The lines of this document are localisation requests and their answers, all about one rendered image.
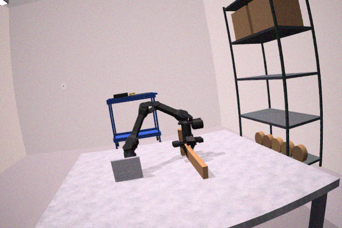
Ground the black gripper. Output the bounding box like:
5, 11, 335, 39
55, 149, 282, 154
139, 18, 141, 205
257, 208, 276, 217
172, 131, 204, 155

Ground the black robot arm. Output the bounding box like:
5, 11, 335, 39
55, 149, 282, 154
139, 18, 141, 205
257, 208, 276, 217
122, 101, 204, 158

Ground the light brown wooden board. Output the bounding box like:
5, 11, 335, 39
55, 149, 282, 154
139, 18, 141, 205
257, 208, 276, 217
184, 144, 209, 179

